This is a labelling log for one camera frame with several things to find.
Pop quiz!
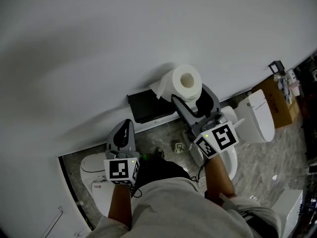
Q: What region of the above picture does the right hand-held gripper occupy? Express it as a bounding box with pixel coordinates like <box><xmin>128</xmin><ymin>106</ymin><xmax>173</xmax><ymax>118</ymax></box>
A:
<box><xmin>171</xmin><ymin>83</ymin><xmax>240</xmax><ymax>160</ymax></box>

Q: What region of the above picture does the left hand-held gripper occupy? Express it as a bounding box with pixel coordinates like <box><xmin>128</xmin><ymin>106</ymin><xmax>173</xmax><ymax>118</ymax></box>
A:
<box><xmin>103</xmin><ymin>119</ymin><xmax>141</xmax><ymax>186</ymax></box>

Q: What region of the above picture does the white toilet paper roll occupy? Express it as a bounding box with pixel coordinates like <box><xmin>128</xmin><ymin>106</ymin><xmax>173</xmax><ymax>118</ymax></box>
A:
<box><xmin>149</xmin><ymin>63</ymin><xmax>203</xmax><ymax>103</ymax></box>

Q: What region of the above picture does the person's right forearm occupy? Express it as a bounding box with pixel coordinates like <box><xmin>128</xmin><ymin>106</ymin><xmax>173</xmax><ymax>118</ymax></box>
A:
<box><xmin>202</xmin><ymin>154</ymin><xmax>237</xmax><ymax>201</ymax></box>

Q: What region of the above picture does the person's left forearm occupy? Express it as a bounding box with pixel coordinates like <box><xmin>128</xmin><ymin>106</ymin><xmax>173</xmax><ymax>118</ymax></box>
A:
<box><xmin>107</xmin><ymin>182</ymin><xmax>133</xmax><ymax>231</ymax></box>

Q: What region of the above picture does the white toilet with red label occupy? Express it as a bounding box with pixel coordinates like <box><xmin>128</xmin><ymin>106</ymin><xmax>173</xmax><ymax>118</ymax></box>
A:
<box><xmin>79</xmin><ymin>152</ymin><xmax>116</xmax><ymax>218</ymax></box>

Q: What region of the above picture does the white toilet with closed lid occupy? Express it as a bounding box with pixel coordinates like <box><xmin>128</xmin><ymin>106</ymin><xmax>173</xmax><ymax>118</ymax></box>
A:
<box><xmin>234</xmin><ymin>89</ymin><xmax>276</xmax><ymax>144</ymax></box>

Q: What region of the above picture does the white toilet with open seat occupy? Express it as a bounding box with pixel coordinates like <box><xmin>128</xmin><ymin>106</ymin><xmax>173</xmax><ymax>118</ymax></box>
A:
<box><xmin>189</xmin><ymin>105</ymin><xmax>239</xmax><ymax>181</ymax></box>

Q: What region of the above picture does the white floor power socket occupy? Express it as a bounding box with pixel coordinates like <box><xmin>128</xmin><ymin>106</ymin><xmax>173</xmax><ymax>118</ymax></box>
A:
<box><xmin>173</xmin><ymin>142</ymin><xmax>186</xmax><ymax>154</ymax></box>

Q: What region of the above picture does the brown cardboard box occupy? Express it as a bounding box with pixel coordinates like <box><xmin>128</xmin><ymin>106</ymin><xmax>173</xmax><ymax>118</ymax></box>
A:
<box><xmin>251</xmin><ymin>79</ymin><xmax>301</xmax><ymax>129</ymax></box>

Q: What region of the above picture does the person's grey shirt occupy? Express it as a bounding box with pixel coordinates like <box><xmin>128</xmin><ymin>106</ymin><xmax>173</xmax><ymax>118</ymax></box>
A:
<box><xmin>86</xmin><ymin>177</ymin><xmax>282</xmax><ymax>238</ymax></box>

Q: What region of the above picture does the black wristband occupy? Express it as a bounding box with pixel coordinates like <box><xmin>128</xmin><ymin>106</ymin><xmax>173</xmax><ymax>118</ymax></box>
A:
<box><xmin>204</xmin><ymin>190</ymin><xmax>225</xmax><ymax>206</ymax></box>

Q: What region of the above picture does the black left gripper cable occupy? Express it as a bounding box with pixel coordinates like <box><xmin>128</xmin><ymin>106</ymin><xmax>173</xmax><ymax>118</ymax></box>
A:
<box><xmin>130</xmin><ymin>185</ymin><xmax>144</xmax><ymax>198</ymax></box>

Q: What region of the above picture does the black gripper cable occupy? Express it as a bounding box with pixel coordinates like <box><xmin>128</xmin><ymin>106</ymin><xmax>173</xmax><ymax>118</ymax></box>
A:
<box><xmin>130</xmin><ymin>185</ymin><xmax>144</xmax><ymax>198</ymax></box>
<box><xmin>190</xmin><ymin>162</ymin><xmax>207</xmax><ymax>183</ymax></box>

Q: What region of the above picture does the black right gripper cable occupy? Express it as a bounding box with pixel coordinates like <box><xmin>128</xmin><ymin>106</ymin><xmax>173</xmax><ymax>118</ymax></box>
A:
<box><xmin>190</xmin><ymin>162</ymin><xmax>207</xmax><ymax>183</ymax></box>

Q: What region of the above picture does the black wall bracket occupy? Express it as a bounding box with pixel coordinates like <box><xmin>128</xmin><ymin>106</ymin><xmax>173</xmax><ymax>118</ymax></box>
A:
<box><xmin>268</xmin><ymin>60</ymin><xmax>285</xmax><ymax>73</ymax></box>

